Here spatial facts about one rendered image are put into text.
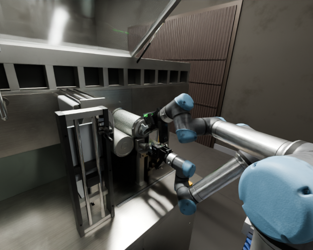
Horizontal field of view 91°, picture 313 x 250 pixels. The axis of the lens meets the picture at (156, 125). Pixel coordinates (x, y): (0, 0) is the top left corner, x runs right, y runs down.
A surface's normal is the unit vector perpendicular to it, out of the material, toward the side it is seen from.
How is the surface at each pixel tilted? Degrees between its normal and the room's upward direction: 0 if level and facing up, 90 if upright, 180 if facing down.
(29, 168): 90
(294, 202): 83
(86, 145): 90
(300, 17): 90
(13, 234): 0
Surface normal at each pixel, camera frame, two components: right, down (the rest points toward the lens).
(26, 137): 0.69, 0.28
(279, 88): -0.71, 0.22
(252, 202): -0.94, -0.06
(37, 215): 0.04, -0.94
